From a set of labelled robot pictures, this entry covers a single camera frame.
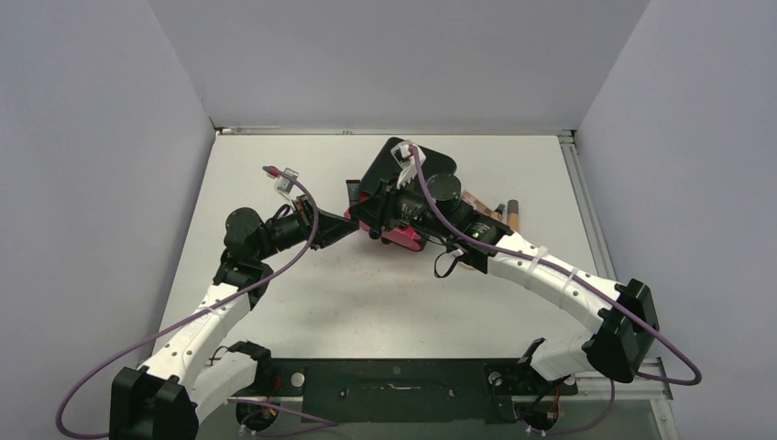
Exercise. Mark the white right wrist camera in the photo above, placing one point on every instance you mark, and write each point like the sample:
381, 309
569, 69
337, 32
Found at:
409, 157

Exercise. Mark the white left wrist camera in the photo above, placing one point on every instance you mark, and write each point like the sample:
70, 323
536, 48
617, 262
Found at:
284, 186

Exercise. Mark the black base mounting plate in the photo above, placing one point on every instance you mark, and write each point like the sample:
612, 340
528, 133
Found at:
411, 390

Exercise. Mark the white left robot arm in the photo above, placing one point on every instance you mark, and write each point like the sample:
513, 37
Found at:
173, 391

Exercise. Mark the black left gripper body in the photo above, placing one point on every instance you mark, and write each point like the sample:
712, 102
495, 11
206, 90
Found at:
291, 229

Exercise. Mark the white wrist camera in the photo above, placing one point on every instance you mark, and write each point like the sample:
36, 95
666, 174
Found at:
409, 157
284, 186

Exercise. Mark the pink drawer with black knob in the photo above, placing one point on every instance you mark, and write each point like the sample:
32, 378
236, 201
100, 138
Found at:
403, 235

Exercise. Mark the eyeshadow palette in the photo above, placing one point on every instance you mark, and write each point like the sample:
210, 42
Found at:
476, 203

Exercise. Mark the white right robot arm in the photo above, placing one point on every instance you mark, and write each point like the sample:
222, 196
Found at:
618, 319

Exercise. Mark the tan foundation tube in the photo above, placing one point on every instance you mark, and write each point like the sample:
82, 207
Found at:
513, 214

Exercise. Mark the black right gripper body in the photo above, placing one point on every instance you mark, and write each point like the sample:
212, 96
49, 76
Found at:
405, 205

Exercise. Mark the tan concealer stick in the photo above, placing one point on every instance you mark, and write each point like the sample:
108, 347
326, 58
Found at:
498, 212

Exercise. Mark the round beige powder puff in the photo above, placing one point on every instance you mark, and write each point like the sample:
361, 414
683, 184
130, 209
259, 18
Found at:
463, 262

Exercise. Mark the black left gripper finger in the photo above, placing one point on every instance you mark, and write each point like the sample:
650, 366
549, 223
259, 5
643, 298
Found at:
323, 222
330, 232

